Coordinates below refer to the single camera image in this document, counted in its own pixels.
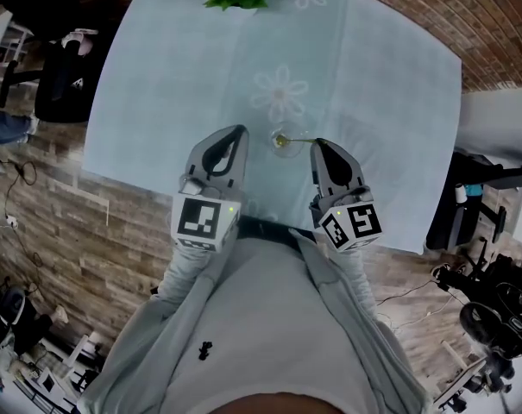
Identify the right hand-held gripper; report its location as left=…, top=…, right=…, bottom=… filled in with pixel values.
left=309, top=139, right=385, bottom=254

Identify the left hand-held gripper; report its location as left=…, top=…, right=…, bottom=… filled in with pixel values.
left=170, top=123, right=250, bottom=254

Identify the clear drinking glass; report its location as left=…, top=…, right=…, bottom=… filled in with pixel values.
left=268, top=121, right=307, bottom=160

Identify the small gold spoon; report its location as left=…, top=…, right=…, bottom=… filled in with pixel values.
left=274, top=134, right=318, bottom=148

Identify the person's left forearm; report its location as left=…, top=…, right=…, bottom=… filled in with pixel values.
left=159, top=243, right=227, bottom=314

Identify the person's right forearm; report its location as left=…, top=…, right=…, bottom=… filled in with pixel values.
left=337, top=243, right=379, bottom=323

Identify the pale blue flowered tablecloth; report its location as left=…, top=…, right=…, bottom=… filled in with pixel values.
left=82, top=0, right=463, bottom=254

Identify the person's leg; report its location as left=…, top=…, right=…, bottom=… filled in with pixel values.
left=237, top=216, right=318, bottom=245
left=0, top=110, right=41, bottom=147

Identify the black office chair with armrests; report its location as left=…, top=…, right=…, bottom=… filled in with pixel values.
left=424, top=151, right=522, bottom=252

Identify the person's torso in grey jacket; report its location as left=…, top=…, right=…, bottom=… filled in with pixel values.
left=77, top=226, right=434, bottom=414

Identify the plain white desk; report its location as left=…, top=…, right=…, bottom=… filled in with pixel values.
left=453, top=87, right=522, bottom=166

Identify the black chair with white mark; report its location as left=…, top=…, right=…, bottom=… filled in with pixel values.
left=0, top=39, right=98, bottom=124

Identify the black round stool seat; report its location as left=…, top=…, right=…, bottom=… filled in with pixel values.
left=458, top=302, right=500, bottom=345

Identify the small white table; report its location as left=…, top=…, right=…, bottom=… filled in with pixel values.
left=9, top=333, right=91, bottom=405

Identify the black floor cable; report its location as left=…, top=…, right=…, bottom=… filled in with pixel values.
left=4, top=160, right=38, bottom=216

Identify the white desk with shelf frame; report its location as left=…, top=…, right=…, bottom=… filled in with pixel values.
left=0, top=10, right=34, bottom=107

